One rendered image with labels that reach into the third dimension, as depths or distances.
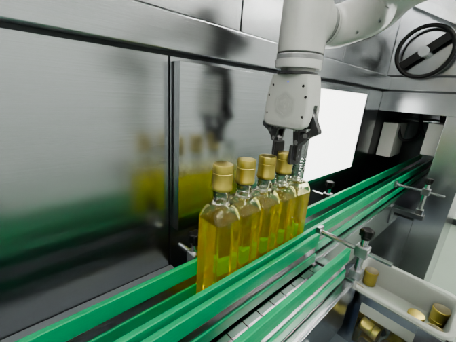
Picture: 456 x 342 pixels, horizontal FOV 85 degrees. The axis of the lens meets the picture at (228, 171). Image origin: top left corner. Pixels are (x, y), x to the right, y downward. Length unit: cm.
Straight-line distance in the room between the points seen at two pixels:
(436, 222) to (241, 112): 113
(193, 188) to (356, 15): 45
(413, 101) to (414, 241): 66
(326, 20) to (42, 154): 49
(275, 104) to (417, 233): 115
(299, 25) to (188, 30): 19
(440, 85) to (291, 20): 101
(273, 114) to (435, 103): 100
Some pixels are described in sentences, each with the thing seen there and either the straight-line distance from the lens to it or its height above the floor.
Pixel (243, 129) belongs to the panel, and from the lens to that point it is 60.
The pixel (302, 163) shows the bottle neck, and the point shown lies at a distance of 58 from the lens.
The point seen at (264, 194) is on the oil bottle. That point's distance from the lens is 49.
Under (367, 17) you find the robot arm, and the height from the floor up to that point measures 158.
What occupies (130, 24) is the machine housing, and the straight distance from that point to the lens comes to 46.
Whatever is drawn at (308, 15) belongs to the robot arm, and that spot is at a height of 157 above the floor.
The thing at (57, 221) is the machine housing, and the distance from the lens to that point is 49.
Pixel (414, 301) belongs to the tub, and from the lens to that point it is 90.
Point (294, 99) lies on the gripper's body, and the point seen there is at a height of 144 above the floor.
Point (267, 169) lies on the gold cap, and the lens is 48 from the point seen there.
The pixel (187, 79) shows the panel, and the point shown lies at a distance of 49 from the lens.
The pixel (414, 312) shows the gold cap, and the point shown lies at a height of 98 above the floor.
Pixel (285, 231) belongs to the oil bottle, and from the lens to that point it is 58.
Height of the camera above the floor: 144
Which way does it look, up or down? 17 degrees down
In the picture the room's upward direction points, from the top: 4 degrees clockwise
